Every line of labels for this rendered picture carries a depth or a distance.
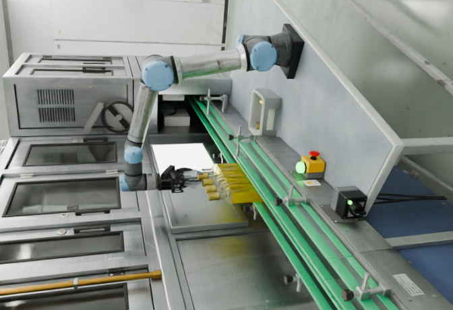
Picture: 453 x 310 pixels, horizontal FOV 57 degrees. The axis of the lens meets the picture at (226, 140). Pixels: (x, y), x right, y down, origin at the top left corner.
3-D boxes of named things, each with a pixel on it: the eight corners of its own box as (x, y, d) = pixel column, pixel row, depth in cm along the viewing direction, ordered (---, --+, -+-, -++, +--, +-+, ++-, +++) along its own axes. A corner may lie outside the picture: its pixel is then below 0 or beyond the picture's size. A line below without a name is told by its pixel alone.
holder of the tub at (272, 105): (263, 137, 225) (249, 137, 223) (268, 88, 215) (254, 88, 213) (274, 149, 210) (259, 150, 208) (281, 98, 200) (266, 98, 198)
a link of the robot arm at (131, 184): (120, 178, 172) (121, 195, 175) (147, 176, 175) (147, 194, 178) (119, 169, 179) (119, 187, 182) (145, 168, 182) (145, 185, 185)
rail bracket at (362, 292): (383, 287, 109) (338, 294, 106) (389, 265, 107) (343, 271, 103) (392, 298, 106) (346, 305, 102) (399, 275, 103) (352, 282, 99)
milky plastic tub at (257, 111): (263, 128, 224) (247, 129, 221) (267, 87, 215) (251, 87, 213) (275, 140, 208) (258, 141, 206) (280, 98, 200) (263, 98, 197)
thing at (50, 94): (147, 102, 338) (27, 102, 314) (147, 56, 325) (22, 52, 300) (157, 133, 276) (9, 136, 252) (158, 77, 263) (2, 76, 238)
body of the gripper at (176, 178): (185, 193, 182) (157, 194, 179) (181, 183, 190) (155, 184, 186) (185, 177, 179) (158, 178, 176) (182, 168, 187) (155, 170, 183)
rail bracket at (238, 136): (249, 156, 206) (225, 156, 203) (253, 123, 200) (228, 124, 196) (251, 158, 203) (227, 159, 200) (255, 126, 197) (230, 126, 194)
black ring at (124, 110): (135, 130, 272) (101, 131, 266) (135, 99, 264) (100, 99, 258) (135, 133, 267) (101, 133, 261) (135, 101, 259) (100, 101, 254)
